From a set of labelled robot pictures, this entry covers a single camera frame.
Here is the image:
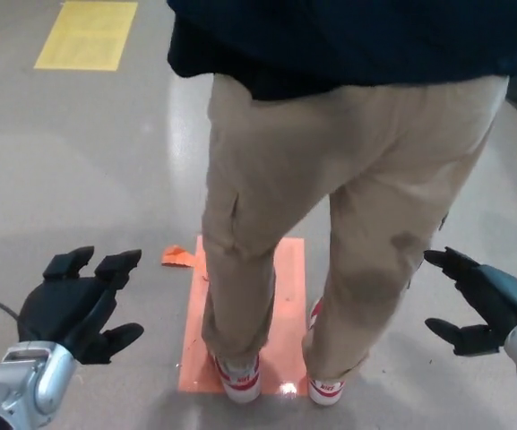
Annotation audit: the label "black shirt with blue label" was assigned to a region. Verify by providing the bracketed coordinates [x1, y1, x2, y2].
[167, 24, 289, 102]

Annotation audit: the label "torn orange paper scrap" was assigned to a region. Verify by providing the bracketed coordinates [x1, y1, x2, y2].
[160, 243, 195, 271]

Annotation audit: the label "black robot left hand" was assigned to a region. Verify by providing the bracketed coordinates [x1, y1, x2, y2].
[18, 245, 145, 366]

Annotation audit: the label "orange floor sheet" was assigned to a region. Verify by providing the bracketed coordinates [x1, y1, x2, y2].
[177, 236, 309, 398]

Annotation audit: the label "yellow floor sheet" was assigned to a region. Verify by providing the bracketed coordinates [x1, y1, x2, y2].
[33, 0, 140, 71]

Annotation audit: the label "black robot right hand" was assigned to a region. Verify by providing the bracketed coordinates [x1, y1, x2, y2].
[423, 245, 517, 358]

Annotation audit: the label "khaki cargo trousers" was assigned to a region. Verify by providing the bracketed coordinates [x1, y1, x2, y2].
[199, 73, 511, 383]

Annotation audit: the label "red and white sneaker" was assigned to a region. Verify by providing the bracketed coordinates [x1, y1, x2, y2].
[210, 350, 262, 405]
[306, 296, 349, 408]

